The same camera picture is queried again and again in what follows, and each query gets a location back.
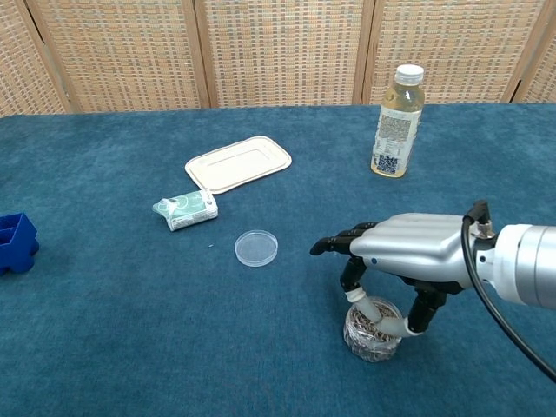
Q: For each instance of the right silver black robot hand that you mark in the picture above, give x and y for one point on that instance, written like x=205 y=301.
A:
x=412 y=247

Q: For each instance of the clear jar of paperclips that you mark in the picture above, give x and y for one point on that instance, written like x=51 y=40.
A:
x=369 y=347

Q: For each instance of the yellow drink bottle white cap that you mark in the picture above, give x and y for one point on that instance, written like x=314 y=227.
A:
x=397 y=130

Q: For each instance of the clear round plastic lid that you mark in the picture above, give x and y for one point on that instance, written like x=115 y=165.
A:
x=256 y=248

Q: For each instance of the beige rectangular pulp lid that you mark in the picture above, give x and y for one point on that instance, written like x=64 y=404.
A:
x=238 y=164

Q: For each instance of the green white tissue pack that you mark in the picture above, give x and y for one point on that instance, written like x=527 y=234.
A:
x=187 y=210

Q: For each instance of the woven wooden folding screen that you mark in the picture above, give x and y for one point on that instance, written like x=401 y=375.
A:
x=278 y=52

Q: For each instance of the blue carpet table cover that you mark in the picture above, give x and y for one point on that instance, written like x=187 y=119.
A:
x=130 y=326

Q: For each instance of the blue plastic compartment box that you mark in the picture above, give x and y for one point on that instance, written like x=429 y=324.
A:
x=17 y=247

